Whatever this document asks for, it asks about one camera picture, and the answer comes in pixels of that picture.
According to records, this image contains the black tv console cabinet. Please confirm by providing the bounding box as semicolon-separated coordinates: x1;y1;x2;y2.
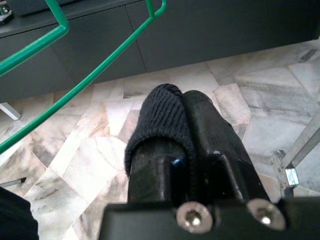
0;0;320;121

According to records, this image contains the plain black shirt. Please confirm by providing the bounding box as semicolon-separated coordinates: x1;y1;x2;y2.
0;186;40;240

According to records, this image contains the green wire hanger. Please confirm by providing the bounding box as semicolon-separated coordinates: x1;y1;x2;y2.
0;0;169;156

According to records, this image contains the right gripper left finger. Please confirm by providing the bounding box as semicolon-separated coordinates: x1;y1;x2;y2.
124;83;198;203

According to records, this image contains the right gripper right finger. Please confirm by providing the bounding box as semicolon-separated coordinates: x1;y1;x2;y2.
183;89;273;203

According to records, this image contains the silver metal clothes rack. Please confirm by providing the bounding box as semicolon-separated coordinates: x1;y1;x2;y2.
271;109;320;201

